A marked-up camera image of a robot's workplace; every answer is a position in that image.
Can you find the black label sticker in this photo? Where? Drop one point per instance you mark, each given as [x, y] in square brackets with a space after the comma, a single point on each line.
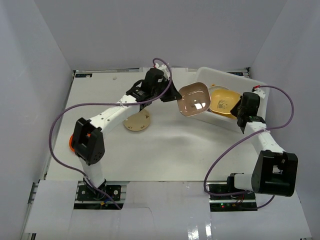
[237, 73]
[83, 75]

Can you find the orange round plate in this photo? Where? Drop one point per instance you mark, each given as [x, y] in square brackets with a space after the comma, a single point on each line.
[70, 143]

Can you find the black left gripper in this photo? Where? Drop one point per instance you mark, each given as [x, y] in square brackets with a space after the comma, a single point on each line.
[169, 92]

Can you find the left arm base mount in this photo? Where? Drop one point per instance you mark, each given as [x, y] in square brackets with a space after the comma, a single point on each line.
[87, 199]

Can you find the yellow round plate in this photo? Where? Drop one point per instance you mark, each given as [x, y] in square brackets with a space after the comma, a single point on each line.
[216, 92]

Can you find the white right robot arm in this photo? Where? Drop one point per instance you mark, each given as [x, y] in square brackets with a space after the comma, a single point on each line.
[275, 169]

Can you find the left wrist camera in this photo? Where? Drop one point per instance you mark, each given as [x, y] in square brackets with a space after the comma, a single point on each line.
[164, 68]

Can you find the brown square plate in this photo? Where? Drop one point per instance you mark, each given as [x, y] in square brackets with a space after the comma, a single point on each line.
[195, 99]

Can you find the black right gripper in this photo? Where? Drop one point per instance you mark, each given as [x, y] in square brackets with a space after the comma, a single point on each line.
[234, 111]

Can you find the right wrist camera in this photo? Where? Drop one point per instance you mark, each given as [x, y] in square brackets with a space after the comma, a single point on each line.
[261, 93]

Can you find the beige floral small plate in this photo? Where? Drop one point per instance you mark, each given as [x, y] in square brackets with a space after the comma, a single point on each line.
[138, 122]

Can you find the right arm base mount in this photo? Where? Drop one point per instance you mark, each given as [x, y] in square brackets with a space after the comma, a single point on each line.
[230, 203]

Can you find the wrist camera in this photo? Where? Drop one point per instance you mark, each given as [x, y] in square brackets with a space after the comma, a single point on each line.
[261, 93]
[164, 68]

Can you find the cream round plate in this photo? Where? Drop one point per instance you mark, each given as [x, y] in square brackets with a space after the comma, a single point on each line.
[212, 89]

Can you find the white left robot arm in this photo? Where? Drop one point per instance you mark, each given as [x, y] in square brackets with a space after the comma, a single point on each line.
[87, 140]

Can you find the yellow square panda plate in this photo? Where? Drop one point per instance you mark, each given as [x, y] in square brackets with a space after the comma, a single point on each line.
[222, 103]

